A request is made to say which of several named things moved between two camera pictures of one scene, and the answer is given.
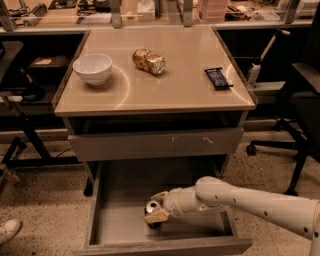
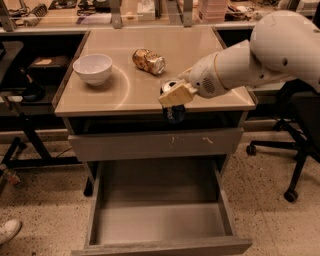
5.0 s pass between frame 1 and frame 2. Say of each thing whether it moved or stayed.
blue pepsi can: moved
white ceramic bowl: stayed
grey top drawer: stayed
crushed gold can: stayed
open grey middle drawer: stayed
